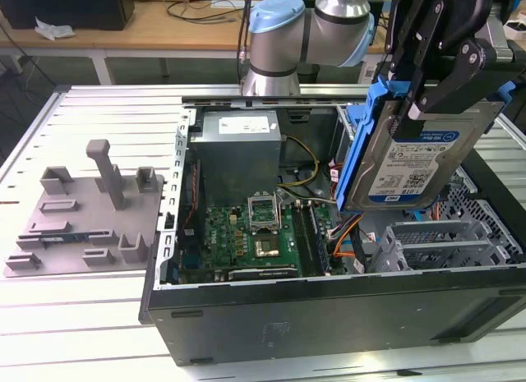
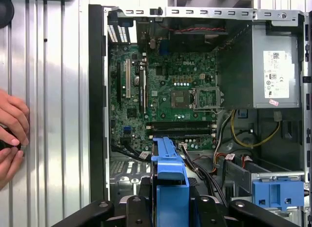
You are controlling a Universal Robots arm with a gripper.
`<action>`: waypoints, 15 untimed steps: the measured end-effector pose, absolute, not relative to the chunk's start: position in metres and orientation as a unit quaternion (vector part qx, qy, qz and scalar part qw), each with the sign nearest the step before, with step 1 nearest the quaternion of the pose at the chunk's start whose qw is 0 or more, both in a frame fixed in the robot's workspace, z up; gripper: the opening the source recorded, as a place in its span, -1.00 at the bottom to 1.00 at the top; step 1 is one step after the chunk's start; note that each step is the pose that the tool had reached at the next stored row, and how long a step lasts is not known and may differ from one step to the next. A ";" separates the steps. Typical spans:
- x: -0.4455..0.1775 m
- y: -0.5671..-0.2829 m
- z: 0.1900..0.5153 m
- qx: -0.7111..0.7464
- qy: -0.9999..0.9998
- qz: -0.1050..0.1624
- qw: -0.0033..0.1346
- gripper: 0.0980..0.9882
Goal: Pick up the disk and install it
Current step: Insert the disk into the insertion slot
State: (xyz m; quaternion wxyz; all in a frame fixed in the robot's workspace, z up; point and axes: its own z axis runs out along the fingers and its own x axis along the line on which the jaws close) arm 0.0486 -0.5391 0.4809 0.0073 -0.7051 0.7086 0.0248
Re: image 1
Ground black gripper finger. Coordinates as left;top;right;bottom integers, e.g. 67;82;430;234
385;0;445;99
394;39;496;140

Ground hard disk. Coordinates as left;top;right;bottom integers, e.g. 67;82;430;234
335;76;517;214

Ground grey metal disk bay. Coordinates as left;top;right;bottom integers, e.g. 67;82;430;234
369;219;514;272

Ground white open box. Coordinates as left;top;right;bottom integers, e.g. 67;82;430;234
503;20;526;40

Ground black waste bin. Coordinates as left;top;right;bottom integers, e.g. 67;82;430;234
298;63;321;85

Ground RAM stick in slot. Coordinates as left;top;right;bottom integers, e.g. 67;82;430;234
307;201;332;275

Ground thin metal locking lever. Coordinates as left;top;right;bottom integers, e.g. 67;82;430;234
275;189;285;235

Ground black RAM slot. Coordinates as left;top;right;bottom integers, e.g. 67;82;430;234
291;200;316;277

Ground grey power supply unit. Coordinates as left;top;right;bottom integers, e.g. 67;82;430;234
188;109;284;206

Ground CPU socket gold contacts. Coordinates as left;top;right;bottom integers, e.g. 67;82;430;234
251;232;284;262

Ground wooden desk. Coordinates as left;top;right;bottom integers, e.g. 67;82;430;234
0;0;395;85

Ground black graphics card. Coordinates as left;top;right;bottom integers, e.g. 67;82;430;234
228;266;301;281

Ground green motherboard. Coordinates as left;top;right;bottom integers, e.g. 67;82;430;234
176;191;342;276

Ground black PC case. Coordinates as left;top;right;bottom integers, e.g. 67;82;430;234
137;85;526;369

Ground large black box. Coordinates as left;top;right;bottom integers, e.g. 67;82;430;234
0;0;136;32

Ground white crumpled plastic bag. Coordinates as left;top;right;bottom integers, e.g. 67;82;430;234
33;16;77;42

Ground grey parts rack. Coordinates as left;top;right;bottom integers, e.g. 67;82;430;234
2;138;165;280

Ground RAM stick on rack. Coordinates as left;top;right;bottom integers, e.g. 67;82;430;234
39;232;90;244

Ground yellow black wire bundle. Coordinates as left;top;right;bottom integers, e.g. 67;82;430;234
277;136;321;190

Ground black cable metal plug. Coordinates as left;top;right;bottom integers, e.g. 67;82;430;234
237;0;254;73

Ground black sleeved cable bundle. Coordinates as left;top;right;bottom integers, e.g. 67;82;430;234
328;211;363;240

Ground orange wire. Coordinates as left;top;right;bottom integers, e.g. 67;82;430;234
332;221;362;260

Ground metal socket cover frame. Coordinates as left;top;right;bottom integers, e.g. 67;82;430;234
245;191;281;235

